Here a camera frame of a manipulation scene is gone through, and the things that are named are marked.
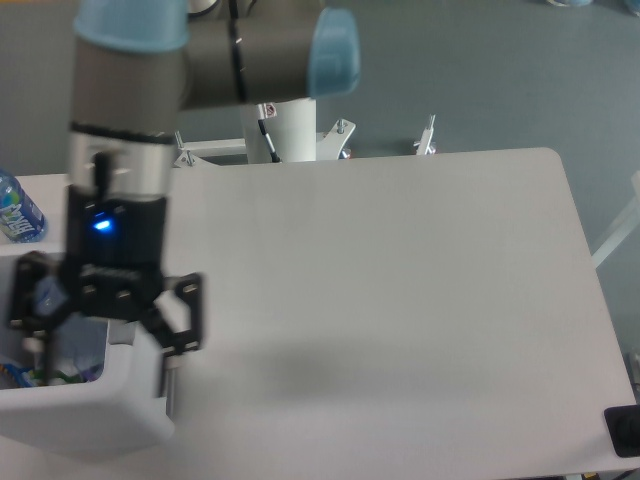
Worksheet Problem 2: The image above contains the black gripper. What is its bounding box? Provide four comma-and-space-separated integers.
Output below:
7, 185, 205, 393

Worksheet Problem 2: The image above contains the white paper wrapper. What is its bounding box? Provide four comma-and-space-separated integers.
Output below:
51, 317, 108, 384

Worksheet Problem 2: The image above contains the clear crushed plastic bottle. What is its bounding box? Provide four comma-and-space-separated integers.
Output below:
32, 276, 68, 322

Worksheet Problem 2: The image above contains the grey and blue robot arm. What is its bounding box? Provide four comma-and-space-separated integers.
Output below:
8, 1, 361, 384

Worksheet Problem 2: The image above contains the white trash can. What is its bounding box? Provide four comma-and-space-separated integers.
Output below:
0, 241, 177, 456

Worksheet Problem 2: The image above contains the colourful snack wrapper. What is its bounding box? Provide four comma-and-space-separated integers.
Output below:
1, 361, 39, 388

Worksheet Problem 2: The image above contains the blue labelled water bottle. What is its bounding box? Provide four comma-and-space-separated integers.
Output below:
1, 170, 48, 243

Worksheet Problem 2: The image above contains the black device at table edge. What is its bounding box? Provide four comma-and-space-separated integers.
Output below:
604, 404, 639, 458

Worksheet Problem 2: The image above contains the black cable on pedestal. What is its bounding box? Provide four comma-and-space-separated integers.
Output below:
257, 117, 281, 164

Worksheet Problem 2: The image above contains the white frame at right edge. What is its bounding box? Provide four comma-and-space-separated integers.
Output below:
591, 171, 639, 268

